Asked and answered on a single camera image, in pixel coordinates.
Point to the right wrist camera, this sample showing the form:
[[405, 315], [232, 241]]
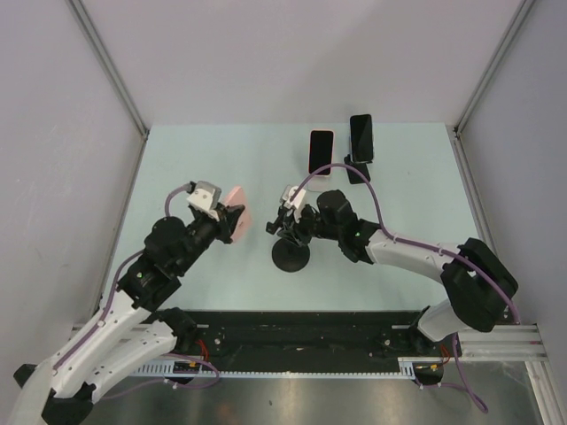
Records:
[[293, 198]]

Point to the aluminium frame post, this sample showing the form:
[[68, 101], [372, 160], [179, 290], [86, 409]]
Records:
[[496, 60], [95, 41]]

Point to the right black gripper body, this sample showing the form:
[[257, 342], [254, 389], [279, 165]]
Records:
[[308, 222]]

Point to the black rectangular phone stand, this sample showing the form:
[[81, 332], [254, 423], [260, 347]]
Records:
[[357, 172]]

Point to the black round-base phone stand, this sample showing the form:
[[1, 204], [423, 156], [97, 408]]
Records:
[[289, 257]]

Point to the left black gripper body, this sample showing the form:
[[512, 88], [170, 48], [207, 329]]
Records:
[[203, 231]]

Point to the pink phone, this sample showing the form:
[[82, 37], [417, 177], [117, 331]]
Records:
[[237, 196]]

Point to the white phone stand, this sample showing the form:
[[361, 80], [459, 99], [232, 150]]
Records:
[[319, 183]]

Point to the left aluminium frame post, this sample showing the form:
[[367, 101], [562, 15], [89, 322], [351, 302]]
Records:
[[95, 41]]

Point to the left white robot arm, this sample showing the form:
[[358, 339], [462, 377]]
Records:
[[64, 388]]

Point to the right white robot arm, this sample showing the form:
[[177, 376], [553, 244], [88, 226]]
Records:
[[478, 286]]

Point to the right aluminium frame post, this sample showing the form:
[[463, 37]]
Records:
[[496, 60]]

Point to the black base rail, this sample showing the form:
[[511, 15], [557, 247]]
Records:
[[303, 341]]

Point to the pink-cased phone on stand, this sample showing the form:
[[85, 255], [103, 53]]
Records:
[[321, 145]]

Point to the white slotted cable duct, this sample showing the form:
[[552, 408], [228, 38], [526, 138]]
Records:
[[404, 369]]

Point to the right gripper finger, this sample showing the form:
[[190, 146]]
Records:
[[282, 225], [297, 237]]

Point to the black phone on stand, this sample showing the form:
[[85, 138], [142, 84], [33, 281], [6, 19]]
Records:
[[361, 138]]

